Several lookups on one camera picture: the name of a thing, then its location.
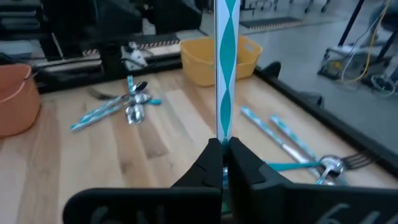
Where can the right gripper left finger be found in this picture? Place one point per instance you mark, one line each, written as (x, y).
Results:
(205, 174)

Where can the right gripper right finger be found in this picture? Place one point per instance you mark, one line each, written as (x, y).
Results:
(248, 177)

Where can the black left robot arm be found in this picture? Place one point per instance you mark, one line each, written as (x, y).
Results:
(93, 25)

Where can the yellow plastic bin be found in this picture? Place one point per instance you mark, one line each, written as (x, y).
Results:
(199, 65)

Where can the black striped floor mat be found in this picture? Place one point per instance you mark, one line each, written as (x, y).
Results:
(273, 24)

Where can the black perforated box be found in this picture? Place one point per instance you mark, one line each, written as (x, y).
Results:
(174, 15)

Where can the orange plastic bin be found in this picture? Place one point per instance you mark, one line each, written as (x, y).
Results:
(18, 102)

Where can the black aluminium table frame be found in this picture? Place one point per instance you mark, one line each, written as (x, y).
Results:
(342, 130)

